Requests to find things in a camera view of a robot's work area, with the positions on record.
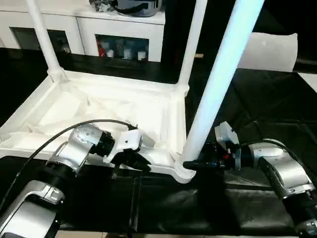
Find white plastic table leg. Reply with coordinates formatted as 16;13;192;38
174;0;209;95
172;0;266;184
26;0;68;84

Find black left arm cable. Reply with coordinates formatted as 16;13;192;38
0;119;138;209

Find white plastic table top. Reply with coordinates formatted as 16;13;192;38
0;69;199;185

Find white flat sheet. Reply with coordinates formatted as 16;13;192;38
297;72;317;93

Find white cabinet with glass doors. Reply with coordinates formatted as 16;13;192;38
0;0;166;62

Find white flat panel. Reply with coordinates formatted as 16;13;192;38
238;31;299;72

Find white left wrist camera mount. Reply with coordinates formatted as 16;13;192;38
106;130;144;164

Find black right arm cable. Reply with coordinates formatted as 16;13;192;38
233;138;303;165

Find black work mat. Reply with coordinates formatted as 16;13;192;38
0;47;317;236

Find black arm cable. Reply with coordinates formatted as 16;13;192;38
0;119;138;209
233;138;303;165

